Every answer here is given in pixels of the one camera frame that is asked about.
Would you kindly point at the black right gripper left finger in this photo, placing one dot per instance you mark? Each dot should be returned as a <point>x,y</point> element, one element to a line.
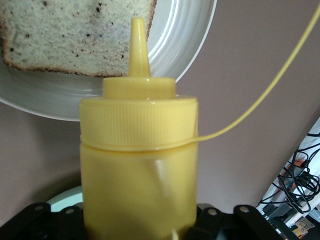
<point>37,225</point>

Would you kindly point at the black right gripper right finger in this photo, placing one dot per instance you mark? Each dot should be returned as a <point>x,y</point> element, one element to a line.
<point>240,225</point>

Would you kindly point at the yellow squeeze bottle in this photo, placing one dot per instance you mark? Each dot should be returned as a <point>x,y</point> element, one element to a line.
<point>137,150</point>

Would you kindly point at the light bread slice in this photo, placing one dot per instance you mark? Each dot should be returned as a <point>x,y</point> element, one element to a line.
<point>62,37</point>

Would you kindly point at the mint green plate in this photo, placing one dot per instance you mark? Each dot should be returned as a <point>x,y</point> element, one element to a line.
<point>65,197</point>

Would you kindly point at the beige plate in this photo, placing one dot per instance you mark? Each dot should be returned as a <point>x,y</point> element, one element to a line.
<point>175,37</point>

